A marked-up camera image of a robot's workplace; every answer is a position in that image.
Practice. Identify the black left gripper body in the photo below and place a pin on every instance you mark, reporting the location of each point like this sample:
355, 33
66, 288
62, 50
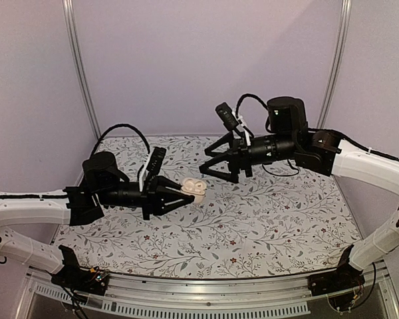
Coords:
148, 199

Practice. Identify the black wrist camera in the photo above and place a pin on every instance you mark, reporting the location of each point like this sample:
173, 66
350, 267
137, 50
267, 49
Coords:
234, 123
151, 166

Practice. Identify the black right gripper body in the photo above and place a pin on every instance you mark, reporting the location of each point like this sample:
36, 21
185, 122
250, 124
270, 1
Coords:
243, 161

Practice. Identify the left aluminium corner post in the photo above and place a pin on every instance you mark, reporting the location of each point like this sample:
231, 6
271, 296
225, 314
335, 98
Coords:
70, 22

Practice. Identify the white earbud charging case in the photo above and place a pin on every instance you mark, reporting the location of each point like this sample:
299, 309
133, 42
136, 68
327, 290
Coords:
195, 187

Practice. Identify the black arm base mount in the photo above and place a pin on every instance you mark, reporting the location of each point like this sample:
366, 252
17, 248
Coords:
343, 277

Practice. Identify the aluminium corner post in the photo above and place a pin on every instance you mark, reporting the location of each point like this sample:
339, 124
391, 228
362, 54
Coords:
70, 22
341, 37

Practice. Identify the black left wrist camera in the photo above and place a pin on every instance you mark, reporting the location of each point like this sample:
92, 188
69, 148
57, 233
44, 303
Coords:
151, 166

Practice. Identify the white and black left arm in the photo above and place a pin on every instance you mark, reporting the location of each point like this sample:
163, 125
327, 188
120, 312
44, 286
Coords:
104, 185

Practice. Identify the floral patterned table mat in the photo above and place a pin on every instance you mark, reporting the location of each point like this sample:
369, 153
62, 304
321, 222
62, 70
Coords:
279, 221

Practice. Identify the aluminium frame rail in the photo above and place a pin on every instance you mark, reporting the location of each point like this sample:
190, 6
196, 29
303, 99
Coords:
131, 296

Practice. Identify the right aluminium corner post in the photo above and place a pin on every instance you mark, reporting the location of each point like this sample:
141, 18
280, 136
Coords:
341, 37

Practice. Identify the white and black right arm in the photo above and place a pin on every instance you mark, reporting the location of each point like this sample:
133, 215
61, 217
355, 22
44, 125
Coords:
327, 152

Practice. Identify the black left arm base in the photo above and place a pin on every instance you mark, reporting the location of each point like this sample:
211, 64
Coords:
72, 276

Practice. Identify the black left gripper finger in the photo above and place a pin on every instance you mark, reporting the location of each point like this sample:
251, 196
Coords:
167, 187
164, 206

